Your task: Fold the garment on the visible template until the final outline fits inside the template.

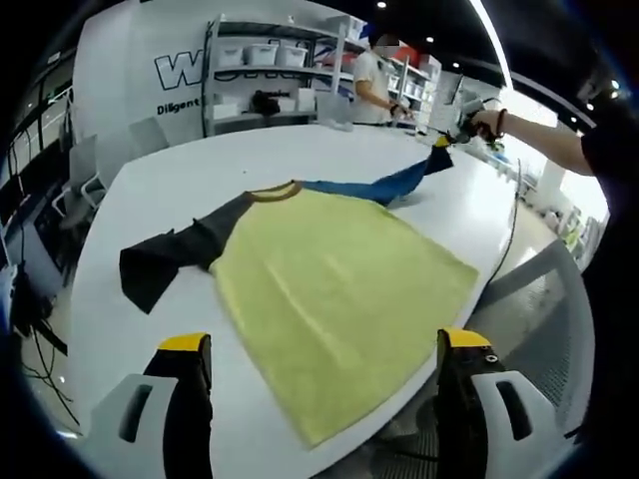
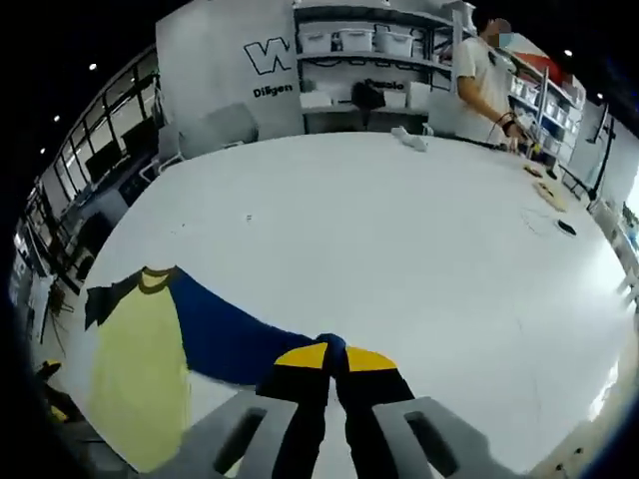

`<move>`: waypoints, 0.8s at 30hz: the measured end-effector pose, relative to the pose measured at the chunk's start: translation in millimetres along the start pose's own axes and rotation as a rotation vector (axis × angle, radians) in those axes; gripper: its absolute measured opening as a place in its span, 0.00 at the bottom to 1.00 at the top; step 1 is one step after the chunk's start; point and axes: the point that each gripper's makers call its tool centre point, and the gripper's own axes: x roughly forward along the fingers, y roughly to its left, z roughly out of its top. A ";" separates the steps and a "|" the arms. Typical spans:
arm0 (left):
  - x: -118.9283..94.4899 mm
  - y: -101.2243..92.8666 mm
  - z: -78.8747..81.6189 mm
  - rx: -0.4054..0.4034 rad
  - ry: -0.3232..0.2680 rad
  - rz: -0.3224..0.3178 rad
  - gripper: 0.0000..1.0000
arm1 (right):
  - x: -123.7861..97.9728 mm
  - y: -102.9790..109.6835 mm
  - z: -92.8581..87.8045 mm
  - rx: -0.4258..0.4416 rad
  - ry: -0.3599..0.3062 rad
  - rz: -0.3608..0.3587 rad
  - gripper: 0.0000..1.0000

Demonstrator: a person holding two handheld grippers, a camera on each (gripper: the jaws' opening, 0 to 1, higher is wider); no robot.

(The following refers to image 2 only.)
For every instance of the white storage bin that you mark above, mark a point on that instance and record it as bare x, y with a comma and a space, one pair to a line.
318, 44
394, 42
355, 41

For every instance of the yellow black blue garment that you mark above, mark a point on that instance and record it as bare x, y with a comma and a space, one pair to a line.
145, 359

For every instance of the black device on shelf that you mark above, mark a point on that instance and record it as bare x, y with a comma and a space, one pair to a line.
367, 95

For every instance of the white storage rack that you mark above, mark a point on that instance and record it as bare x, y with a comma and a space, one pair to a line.
544, 100

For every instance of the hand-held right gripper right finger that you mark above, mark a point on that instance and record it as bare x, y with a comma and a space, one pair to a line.
374, 414

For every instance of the grey office chair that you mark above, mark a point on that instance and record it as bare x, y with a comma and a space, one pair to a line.
170, 144

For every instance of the grey metal shelving unit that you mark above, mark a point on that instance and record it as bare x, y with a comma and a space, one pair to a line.
349, 57

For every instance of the grey chair back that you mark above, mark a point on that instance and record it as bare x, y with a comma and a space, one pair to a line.
219, 130

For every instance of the white crumpled cloth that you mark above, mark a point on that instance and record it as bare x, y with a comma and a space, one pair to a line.
412, 141

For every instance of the black computer monitor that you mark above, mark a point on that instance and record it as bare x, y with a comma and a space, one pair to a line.
139, 136
102, 159

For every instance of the white box on shelf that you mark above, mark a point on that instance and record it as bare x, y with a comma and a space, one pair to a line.
316, 100
418, 95

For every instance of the black tripod stand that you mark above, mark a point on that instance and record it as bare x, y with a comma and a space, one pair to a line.
604, 149

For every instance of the beige flat item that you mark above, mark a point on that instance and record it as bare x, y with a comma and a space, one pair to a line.
549, 195

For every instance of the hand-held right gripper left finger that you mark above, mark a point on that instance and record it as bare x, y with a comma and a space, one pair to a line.
294, 414

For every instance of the small black object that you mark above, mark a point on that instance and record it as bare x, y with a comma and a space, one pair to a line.
567, 228

